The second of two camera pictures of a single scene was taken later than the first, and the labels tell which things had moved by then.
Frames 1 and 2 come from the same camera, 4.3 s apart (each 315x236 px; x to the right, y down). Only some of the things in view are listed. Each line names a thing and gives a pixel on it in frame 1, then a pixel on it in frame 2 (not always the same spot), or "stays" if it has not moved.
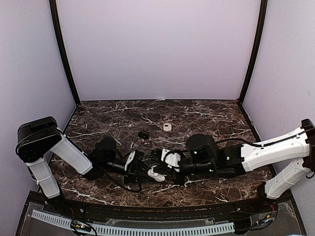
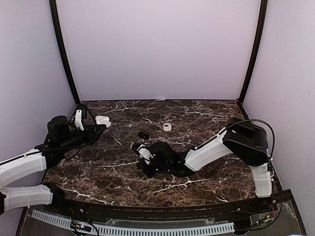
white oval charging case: x=158 y=177 -> x=103 y=120
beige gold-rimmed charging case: x=167 y=127 stays
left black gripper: x=135 y=171 -> x=91 y=136
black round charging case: x=143 y=134 stays
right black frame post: x=259 y=39 stays
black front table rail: x=158 y=212 stays
